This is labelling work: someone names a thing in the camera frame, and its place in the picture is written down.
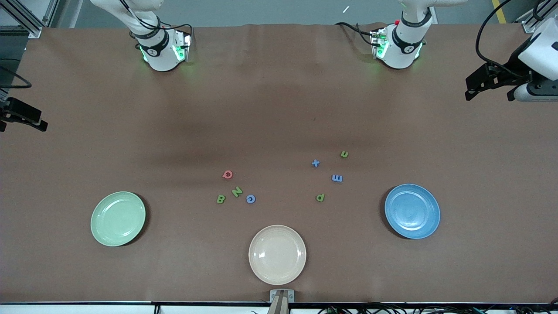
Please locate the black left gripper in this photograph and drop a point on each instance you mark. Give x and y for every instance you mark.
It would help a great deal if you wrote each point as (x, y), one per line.
(517, 63)

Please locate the blue letter m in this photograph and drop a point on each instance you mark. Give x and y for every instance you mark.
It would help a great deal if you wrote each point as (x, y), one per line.
(337, 178)

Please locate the blue letter x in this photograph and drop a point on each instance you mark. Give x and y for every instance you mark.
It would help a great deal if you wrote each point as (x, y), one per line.
(315, 163)

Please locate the green letter p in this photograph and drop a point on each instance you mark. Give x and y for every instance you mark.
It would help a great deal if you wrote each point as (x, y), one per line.
(320, 197)

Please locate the red letter Q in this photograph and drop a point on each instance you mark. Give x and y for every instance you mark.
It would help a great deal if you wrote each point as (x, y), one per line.
(225, 175)

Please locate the green letter B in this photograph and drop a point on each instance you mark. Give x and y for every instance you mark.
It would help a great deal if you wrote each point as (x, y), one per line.
(220, 199)

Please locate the blue letter G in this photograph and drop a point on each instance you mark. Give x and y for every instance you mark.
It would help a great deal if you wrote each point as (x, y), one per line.
(248, 200)

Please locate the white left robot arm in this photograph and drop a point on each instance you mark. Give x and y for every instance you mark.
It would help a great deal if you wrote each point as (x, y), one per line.
(399, 48)

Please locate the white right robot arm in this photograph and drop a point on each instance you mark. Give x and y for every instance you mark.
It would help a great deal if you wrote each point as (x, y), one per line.
(161, 56)

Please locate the green plate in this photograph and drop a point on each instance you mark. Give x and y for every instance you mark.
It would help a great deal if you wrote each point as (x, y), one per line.
(117, 219)

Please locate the blue plate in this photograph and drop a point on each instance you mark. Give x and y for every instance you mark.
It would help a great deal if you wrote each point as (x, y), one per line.
(412, 211)

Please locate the white table edge strip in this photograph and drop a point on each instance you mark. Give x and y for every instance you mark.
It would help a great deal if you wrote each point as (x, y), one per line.
(87, 309)

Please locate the brown table mat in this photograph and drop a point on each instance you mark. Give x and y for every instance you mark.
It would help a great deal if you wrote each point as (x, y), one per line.
(279, 109)

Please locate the beige plate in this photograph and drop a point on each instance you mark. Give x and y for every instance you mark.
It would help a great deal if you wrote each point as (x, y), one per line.
(277, 255)

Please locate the aluminium frame profile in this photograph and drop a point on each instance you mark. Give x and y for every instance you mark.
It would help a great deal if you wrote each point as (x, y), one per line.
(35, 30)
(527, 25)

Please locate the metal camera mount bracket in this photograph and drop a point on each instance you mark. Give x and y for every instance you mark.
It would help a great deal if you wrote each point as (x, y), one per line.
(281, 298)

